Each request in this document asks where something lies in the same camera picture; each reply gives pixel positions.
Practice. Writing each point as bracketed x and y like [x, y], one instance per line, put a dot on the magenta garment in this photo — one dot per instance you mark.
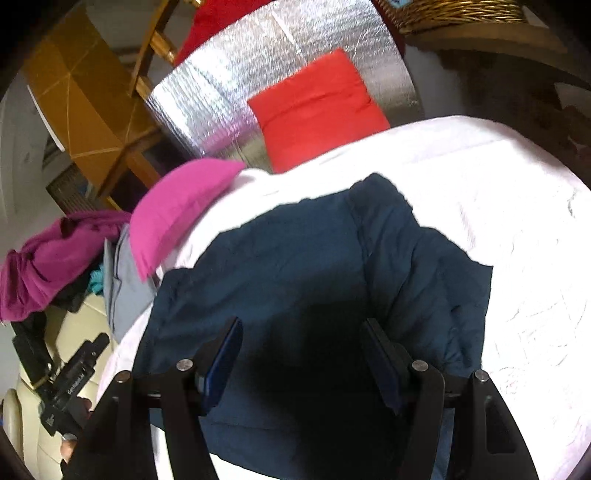
[51, 263]

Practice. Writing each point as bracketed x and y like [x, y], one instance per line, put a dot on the wooden table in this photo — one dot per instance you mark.
[87, 106]

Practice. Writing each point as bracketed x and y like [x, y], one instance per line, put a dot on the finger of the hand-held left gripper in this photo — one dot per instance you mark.
[30, 350]
[98, 344]

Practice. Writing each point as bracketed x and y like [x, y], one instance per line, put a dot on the grey garment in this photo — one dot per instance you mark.
[127, 295]

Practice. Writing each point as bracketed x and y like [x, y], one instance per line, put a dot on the silver foil mat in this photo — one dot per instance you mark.
[221, 92]

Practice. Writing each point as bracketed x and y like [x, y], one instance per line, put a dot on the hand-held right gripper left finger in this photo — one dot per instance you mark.
[226, 364]

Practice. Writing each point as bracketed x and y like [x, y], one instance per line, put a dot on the teal cloth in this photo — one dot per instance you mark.
[96, 281]

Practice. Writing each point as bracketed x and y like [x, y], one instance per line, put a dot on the navy blue jacket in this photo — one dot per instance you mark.
[300, 267]

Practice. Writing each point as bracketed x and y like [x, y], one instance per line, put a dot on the wicker basket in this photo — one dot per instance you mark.
[461, 14]

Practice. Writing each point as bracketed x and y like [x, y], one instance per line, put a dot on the black cloth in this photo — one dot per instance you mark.
[71, 295]

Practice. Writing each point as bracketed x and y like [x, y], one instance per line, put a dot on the pink garment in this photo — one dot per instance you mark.
[180, 207]

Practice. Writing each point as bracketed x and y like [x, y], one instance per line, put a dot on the person's left hand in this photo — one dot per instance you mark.
[69, 454]

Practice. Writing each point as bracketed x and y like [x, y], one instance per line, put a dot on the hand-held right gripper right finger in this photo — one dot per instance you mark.
[381, 364]

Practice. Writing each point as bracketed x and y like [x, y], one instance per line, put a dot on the wooden shelf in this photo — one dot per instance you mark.
[508, 44]

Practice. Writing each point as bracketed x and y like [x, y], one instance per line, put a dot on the cream sofa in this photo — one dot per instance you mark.
[69, 327]

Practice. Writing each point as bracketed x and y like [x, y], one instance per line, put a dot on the red cloth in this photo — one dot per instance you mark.
[314, 110]
[207, 32]

